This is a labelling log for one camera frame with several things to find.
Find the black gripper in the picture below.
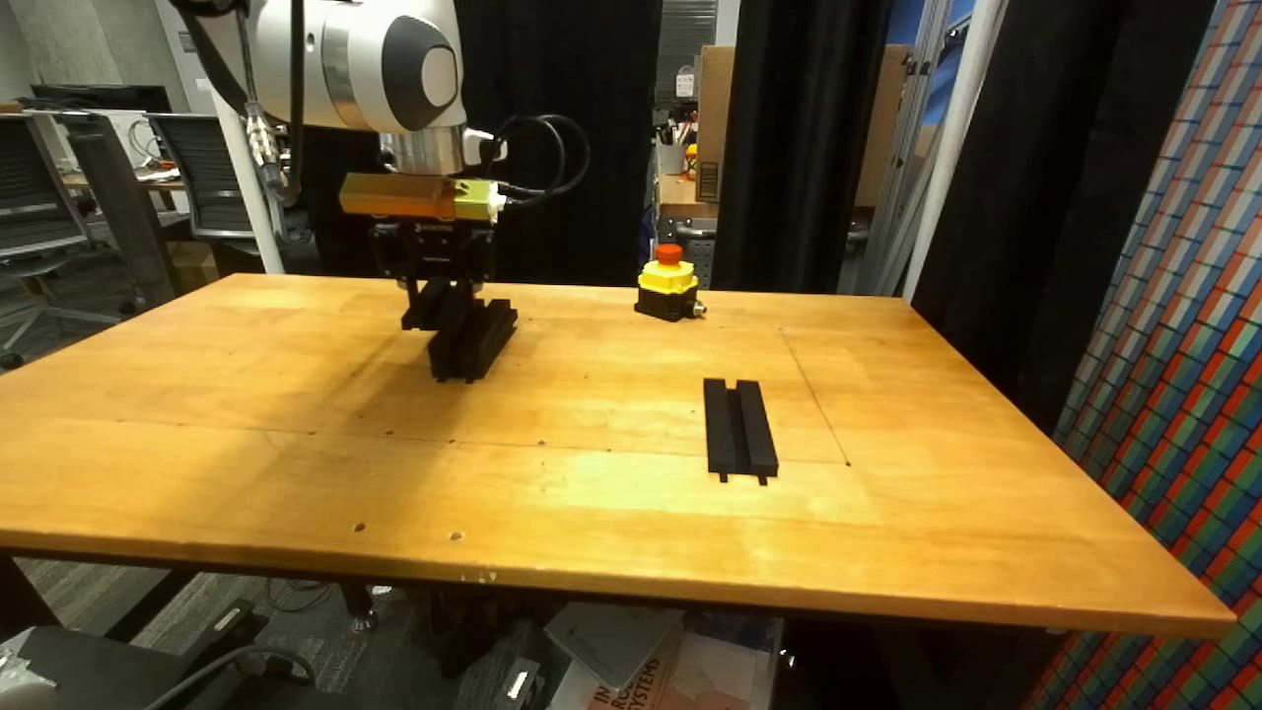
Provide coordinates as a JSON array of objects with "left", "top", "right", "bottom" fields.
[{"left": 370, "top": 218, "right": 495, "bottom": 334}]

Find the yellow emergency stop button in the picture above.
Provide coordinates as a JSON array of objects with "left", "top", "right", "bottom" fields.
[{"left": 632, "top": 239, "right": 709, "bottom": 326}]

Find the brown cardboard box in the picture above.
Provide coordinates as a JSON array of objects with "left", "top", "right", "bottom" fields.
[{"left": 690, "top": 42, "right": 916, "bottom": 220}]

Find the white box orange print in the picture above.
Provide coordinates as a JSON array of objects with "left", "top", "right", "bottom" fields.
[{"left": 541, "top": 598, "right": 780, "bottom": 710}]

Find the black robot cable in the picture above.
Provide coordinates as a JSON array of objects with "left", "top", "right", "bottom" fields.
[{"left": 488, "top": 110, "right": 595, "bottom": 208}]

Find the white slanted post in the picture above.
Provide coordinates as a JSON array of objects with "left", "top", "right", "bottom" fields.
[{"left": 210, "top": 76, "right": 286, "bottom": 277}]

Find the white frame beam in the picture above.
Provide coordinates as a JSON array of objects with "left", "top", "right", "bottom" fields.
[{"left": 900, "top": 0, "right": 1016, "bottom": 306}]

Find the multicoloured patterned wall panel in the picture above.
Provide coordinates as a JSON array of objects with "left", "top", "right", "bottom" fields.
[{"left": 1021, "top": 0, "right": 1262, "bottom": 710}]

